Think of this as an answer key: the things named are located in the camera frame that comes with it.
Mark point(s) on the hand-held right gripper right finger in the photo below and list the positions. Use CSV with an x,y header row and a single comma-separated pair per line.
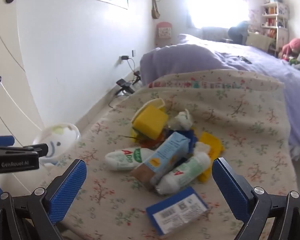
x,y
232,187

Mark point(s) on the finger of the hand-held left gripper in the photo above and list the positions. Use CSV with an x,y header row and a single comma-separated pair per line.
x,y
35,149
1,140

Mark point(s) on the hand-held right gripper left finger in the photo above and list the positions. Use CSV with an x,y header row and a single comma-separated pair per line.
x,y
67,187

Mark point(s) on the white smiley face bin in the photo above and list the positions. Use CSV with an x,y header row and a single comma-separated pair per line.
x,y
62,137

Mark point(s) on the blue snack packet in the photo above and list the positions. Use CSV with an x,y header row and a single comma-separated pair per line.
x,y
193,136

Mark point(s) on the yellow packet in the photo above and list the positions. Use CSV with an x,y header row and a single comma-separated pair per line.
x,y
212,145

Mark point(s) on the white green drink bottle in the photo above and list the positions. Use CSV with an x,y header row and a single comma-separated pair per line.
x,y
187,171
125,160

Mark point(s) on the blue box with barcode label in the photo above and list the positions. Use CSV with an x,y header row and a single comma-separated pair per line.
x,y
177,210

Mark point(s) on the floral blanket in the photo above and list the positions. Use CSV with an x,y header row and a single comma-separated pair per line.
x,y
240,120

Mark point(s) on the light blue carton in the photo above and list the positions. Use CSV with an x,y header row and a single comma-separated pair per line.
x,y
165,155

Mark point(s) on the crumpled white tissue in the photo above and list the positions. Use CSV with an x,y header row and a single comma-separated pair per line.
x,y
182,121

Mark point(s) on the orange wrapper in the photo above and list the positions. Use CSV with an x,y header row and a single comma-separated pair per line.
x,y
152,142

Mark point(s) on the yellow sponge block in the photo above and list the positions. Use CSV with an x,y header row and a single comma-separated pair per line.
x,y
150,121

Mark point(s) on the black device on floor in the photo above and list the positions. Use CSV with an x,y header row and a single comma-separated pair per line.
x,y
123,85

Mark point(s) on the black remote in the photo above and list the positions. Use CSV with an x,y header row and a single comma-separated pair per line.
x,y
245,60

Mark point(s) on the purple blanket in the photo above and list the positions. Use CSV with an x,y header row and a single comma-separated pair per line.
x,y
190,57

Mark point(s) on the cardboard box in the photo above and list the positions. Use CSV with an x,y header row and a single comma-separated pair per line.
x,y
258,41

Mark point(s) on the pink plush toy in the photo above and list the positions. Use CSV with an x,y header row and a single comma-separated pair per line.
x,y
293,46

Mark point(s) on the dark cloth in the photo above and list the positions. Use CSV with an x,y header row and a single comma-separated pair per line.
x,y
238,31

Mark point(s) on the pink board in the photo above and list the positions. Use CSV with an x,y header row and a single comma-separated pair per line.
x,y
164,33

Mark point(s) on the white shelf unit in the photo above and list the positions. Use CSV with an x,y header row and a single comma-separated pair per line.
x,y
275,17

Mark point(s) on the brown hanging bag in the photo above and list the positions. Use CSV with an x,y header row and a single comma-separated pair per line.
x,y
155,10

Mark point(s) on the black wall charger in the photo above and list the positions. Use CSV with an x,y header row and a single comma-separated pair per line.
x,y
125,57

